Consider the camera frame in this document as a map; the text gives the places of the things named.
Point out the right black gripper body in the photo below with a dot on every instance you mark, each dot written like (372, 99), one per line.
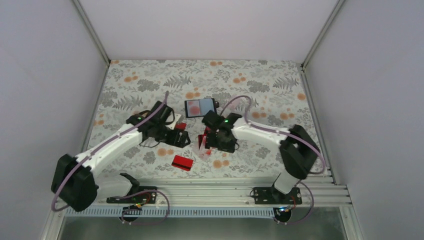
(219, 142)

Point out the white card red circles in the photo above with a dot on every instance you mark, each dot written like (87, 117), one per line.
(193, 108)

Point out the red card black stripe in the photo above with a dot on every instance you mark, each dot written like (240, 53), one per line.
(182, 163)

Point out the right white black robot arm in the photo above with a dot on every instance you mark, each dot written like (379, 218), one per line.
(295, 146)

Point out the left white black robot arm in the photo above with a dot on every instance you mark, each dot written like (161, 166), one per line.
(77, 179)

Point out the floral patterned table mat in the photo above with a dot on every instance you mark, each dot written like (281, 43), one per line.
(272, 89)

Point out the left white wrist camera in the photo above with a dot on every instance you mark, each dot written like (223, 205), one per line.
(172, 120)

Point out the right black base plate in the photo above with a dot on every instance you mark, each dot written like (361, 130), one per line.
(271, 196)

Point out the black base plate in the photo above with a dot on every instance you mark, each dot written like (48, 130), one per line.
(139, 196)
(271, 196)

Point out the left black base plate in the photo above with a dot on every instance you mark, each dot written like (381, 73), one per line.
(139, 196)

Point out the aluminium rail frame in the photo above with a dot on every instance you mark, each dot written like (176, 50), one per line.
(215, 209)

